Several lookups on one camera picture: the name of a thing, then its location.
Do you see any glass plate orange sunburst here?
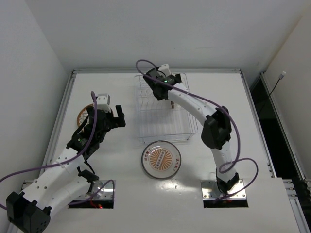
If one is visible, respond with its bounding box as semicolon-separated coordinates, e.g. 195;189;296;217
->
141;140;182;180

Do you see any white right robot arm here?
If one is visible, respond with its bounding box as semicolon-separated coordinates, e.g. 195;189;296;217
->
143;68;239;195

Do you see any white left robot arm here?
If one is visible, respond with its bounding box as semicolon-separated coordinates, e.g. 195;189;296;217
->
6;104;126;233

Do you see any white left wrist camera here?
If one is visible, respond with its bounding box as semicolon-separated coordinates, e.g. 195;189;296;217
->
96;93;112;113

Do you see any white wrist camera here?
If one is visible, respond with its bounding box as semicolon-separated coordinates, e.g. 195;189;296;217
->
96;93;112;113
158;64;172;76

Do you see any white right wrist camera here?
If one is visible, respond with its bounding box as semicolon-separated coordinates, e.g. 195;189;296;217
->
158;64;172;76

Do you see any white wire dish rack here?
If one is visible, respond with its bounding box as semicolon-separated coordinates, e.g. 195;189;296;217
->
135;75;198;144

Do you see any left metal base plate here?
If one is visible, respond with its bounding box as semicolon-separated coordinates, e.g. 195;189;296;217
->
91;180;115;200

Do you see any metal base plate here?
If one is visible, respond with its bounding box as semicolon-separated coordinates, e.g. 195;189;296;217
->
91;180;115;200
201;180;247;200

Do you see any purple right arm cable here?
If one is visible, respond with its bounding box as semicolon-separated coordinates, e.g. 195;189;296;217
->
135;59;259;201

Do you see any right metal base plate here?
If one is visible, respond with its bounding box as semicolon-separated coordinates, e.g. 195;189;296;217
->
201;180;247;200

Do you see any black wall cable white plug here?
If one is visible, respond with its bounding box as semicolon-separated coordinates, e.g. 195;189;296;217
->
268;71;286;98

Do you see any aluminium frame rail right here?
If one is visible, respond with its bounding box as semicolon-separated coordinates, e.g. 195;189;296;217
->
258;72;311;233

